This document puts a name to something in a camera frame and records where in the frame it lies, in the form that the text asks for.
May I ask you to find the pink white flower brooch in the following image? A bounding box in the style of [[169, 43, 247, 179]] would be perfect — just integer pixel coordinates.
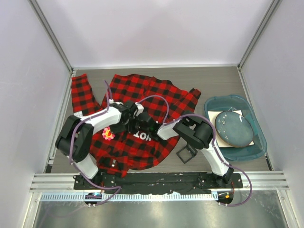
[[102, 127, 115, 141]]

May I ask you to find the red black plaid shirt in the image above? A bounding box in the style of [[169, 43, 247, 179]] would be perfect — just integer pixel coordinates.
[[71, 74, 201, 177]]

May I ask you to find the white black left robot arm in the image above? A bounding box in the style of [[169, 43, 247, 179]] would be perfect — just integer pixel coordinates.
[[55, 100, 144, 190]]

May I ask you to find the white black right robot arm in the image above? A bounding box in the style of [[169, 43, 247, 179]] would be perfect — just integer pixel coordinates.
[[128, 111, 234, 188]]

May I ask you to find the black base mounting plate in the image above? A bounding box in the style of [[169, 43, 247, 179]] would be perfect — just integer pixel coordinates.
[[73, 171, 244, 193]]

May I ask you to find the teal plastic bin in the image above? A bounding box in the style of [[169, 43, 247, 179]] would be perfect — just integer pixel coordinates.
[[204, 95, 267, 161]]

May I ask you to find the blue round ceramic plate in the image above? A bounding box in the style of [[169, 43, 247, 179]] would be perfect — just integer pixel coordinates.
[[215, 111, 254, 148]]

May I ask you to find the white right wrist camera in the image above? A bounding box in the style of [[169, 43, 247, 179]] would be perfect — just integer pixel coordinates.
[[134, 102, 144, 116]]

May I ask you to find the small black square frame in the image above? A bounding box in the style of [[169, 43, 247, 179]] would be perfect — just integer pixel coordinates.
[[176, 144, 198, 164]]

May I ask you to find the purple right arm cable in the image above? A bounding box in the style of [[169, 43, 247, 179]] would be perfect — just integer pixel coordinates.
[[137, 95, 253, 207]]

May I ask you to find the aluminium front rail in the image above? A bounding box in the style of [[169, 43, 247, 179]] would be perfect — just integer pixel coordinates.
[[30, 171, 289, 194]]

